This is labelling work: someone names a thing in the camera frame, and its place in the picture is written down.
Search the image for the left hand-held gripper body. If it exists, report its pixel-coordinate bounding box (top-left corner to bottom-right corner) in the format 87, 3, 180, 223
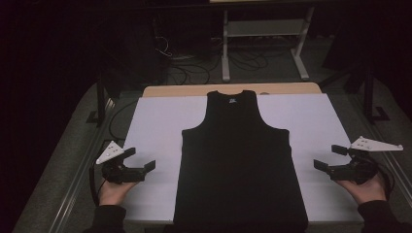
95, 140, 147, 184

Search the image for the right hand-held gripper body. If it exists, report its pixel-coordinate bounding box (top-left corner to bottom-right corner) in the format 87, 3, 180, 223
329, 136, 404, 185

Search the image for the black tank top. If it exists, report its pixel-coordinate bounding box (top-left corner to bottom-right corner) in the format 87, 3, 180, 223
173, 89, 309, 233

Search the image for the person's left hand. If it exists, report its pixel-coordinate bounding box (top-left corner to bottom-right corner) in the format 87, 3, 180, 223
97, 179, 139, 207

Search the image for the person's right hand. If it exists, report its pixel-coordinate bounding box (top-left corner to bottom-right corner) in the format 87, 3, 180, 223
334, 174, 388, 206

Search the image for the black metal stand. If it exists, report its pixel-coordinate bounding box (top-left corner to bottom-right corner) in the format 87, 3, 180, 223
324, 61, 392, 124
86, 74, 115, 127

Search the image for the white metal stand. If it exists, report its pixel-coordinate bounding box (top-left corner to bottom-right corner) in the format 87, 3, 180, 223
222, 6, 315, 82

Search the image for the right hand-held gripper cable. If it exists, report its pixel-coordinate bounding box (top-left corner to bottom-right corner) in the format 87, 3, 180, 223
368, 157, 395, 202

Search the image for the hand-held gripper cable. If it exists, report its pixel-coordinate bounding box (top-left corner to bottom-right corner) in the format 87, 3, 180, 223
88, 161, 108, 207
368, 157, 395, 202

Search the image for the left hand-held gripper cable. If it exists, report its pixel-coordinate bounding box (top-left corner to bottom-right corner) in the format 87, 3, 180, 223
88, 161, 108, 207

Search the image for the black floor cable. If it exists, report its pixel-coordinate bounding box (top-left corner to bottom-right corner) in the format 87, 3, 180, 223
108, 99, 140, 142

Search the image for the metal rail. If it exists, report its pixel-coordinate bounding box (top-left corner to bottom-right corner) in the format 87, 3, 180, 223
365, 120, 412, 208
48, 98, 116, 233

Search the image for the bundle of black cables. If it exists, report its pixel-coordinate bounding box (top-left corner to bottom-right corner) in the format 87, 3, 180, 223
166, 48, 271, 85

